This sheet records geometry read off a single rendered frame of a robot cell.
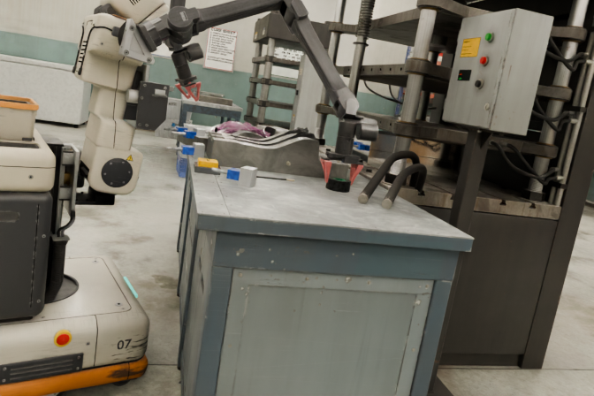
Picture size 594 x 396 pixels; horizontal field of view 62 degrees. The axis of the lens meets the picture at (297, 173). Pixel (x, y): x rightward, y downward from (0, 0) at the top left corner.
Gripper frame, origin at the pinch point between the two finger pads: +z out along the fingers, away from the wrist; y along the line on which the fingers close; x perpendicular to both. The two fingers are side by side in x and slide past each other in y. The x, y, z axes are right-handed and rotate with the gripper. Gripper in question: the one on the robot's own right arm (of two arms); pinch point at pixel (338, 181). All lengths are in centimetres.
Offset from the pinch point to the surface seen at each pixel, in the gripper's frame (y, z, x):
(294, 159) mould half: -11.4, -3.3, 17.9
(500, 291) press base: 93, 46, 28
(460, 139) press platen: 64, -18, 36
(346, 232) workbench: -11.7, 5.3, -44.4
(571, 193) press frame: 117, -2, 27
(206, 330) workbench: -41, 32, -42
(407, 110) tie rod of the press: 34, -26, 30
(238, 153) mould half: -31.8, -3.2, 17.6
